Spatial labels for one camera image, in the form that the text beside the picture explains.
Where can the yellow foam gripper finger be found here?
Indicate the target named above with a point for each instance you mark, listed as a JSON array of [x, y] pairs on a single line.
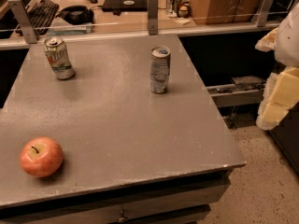
[[280, 95], [267, 43]]

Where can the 7up soda can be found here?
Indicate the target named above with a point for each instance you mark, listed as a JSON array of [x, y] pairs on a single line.
[[57, 56]]

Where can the silver blue energy drink can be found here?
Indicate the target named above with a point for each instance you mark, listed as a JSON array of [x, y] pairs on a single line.
[[159, 69]]

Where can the cardboard box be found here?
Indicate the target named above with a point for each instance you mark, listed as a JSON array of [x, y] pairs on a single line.
[[206, 12]]

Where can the small round brown object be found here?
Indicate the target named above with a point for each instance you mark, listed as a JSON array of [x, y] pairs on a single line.
[[184, 12]]

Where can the glass jar on desk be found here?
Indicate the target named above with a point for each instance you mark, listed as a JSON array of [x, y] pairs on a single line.
[[172, 7]]

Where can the black laptop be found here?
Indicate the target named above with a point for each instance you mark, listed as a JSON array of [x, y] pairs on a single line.
[[124, 5]]

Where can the black headphones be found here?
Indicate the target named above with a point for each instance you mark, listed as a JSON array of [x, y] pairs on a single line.
[[76, 15]]

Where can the black keyboard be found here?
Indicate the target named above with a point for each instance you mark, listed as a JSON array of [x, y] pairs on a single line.
[[42, 14]]

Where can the red apple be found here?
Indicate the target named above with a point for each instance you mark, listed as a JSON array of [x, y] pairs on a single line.
[[41, 157]]

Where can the right metal bracket post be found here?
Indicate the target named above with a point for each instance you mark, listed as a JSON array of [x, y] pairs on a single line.
[[262, 13]]

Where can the metal bracket post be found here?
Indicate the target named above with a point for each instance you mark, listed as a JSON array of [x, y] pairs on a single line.
[[152, 17], [20, 13], [262, 13]]

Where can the middle metal bracket post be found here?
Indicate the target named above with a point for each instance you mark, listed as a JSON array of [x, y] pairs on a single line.
[[152, 17]]

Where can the grey drawer with handle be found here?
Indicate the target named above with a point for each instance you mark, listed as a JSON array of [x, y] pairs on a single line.
[[183, 200]]

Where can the left metal bracket post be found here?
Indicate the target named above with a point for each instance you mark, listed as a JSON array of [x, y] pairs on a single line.
[[20, 13]]

